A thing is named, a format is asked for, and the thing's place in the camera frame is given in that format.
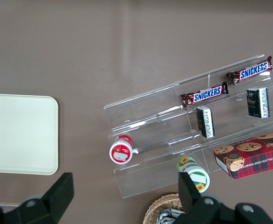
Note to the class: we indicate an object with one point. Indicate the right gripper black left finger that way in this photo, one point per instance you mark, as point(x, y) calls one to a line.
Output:
point(59, 193)

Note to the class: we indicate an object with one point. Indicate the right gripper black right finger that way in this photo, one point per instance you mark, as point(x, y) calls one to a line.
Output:
point(190, 198)

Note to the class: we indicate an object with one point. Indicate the oval light wicker basket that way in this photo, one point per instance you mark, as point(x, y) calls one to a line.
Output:
point(159, 203)

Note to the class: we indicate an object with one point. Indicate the beige plastic tray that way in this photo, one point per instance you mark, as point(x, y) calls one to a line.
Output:
point(20, 133)

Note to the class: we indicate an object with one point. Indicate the green lidded yogurt cup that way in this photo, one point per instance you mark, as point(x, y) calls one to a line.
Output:
point(198, 177)

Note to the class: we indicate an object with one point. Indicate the stacked aluminium foil containers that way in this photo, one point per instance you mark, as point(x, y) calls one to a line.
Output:
point(168, 215)

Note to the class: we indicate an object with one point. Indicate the red lidded yogurt cup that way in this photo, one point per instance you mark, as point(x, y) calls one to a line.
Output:
point(120, 152)

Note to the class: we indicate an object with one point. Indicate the clear acrylic stepped shelf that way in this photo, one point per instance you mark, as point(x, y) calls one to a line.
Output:
point(155, 130)

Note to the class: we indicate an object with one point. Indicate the small black chocolate box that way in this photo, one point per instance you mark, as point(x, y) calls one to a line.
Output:
point(205, 122)
point(257, 102)

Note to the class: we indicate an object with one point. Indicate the red tartan cookie box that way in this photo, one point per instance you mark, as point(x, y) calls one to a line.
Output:
point(255, 156)

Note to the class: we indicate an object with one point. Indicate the Snickers chocolate bar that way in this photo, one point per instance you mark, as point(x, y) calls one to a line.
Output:
point(206, 94)
point(250, 71)

